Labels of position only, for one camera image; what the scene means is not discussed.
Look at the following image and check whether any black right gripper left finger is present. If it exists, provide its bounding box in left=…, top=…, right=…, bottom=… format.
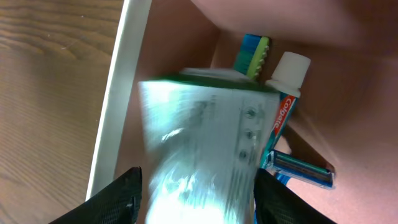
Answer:
left=50, top=167, right=142, bottom=224

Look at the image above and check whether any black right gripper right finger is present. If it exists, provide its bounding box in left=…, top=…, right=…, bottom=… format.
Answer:
left=254, top=169, right=334, bottom=224

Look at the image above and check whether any blue disposable razor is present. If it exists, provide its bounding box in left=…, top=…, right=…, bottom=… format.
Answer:
left=253, top=149, right=336, bottom=224

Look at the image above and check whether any white and green soap packet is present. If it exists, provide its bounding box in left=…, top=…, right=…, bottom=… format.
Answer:
left=139, top=69, right=279, bottom=223

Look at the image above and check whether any small teal toothpaste tube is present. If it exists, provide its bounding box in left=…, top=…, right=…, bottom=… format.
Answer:
left=260, top=52, right=311, bottom=169

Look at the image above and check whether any green and white toothbrush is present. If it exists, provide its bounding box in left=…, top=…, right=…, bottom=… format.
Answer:
left=233, top=34, right=270, bottom=80

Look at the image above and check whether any white box with pink interior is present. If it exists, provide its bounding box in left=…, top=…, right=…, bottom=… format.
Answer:
left=87, top=0, right=397, bottom=223

